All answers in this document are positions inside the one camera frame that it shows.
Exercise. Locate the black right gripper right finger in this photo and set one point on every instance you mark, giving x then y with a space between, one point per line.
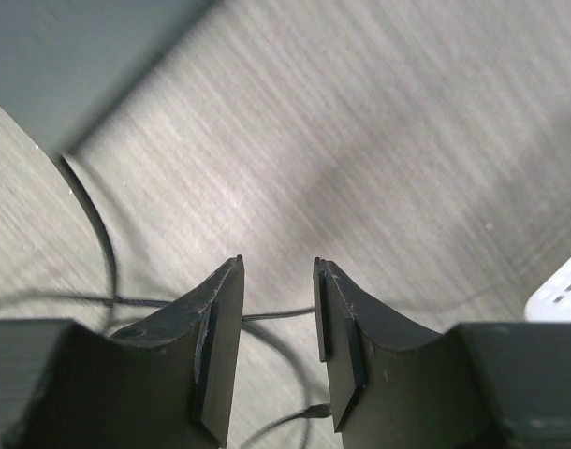
394 383

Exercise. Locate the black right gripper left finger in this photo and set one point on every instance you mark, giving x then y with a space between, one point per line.
166 381

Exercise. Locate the black network switch box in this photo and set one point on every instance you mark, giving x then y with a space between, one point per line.
65 66

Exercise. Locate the white plastic mesh basket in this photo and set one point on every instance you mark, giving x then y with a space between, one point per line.
551 302

